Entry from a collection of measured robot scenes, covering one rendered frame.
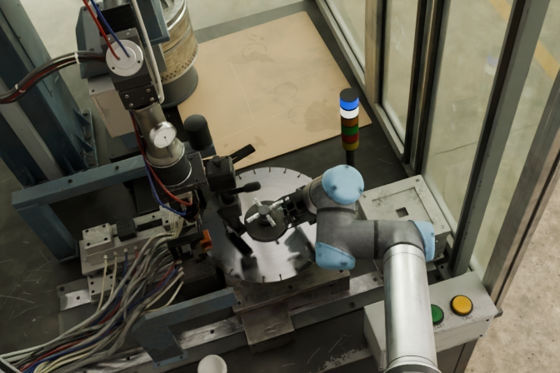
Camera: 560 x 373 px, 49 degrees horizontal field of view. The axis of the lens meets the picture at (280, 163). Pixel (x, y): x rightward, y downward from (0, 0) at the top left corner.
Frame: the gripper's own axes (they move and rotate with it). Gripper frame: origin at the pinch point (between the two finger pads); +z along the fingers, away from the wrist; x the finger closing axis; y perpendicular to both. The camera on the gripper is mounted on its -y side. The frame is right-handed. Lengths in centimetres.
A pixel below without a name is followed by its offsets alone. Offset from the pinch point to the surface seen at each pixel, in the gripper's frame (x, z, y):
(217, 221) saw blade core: -5.4, 10.9, 16.2
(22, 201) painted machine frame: -28, 23, 57
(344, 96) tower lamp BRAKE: -20.7, -13.1, -17.6
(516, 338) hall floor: 69, 56, -83
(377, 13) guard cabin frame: -41, -6, -41
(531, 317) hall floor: 65, 56, -93
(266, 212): -2.4, 0.7, 6.8
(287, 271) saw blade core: 12.1, -0.9, 8.1
